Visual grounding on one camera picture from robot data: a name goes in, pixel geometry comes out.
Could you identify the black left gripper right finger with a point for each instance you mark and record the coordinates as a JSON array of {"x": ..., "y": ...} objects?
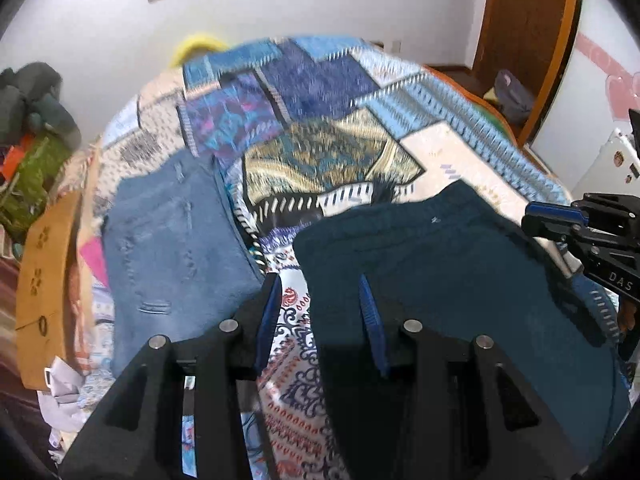
[{"x": 446, "y": 384}]

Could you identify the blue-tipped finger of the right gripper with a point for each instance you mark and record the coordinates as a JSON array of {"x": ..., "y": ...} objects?
[{"x": 552, "y": 222}]

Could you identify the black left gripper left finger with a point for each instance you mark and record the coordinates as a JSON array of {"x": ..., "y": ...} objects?
[{"x": 135, "y": 431}]

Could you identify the dark teal pants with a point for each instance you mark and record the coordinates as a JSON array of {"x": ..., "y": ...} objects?
[{"x": 457, "y": 234}]

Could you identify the silver white suitcase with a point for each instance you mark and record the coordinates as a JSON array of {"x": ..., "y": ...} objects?
[{"x": 614, "y": 171}]

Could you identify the grey white crumpled cloth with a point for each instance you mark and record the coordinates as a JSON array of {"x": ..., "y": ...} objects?
[{"x": 59, "y": 407}]

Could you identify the white small electronic device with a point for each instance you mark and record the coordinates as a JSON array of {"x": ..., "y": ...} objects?
[{"x": 48, "y": 377}]

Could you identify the grey backpack on floor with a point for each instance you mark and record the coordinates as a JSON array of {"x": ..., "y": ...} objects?
[{"x": 515, "y": 101}]

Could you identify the pink curtain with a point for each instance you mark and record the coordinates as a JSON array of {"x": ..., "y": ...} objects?
[{"x": 11, "y": 385}]

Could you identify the tan plush blanket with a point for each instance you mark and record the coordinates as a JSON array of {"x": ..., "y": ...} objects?
[{"x": 81, "y": 175}]

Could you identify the folded blue denim jeans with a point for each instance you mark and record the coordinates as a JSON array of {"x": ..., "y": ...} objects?
[{"x": 176, "y": 263}]

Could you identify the magenta cloth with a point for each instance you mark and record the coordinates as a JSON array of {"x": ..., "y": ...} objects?
[{"x": 93, "y": 255}]

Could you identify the patchwork patterned bedspread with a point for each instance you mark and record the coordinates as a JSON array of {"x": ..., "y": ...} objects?
[{"x": 303, "y": 129}]

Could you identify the green bag with clutter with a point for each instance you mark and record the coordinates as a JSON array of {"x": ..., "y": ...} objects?
[{"x": 26, "y": 196}]

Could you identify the grey stuffed toy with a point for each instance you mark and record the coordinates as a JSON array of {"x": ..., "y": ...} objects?
[{"x": 30, "y": 103}]

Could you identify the yellow round object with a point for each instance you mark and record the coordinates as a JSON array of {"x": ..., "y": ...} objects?
[{"x": 195, "y": 45}]

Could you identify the brown wooden door frame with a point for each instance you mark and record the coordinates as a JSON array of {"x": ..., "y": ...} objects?
[{"x": 531, "y": 38}]

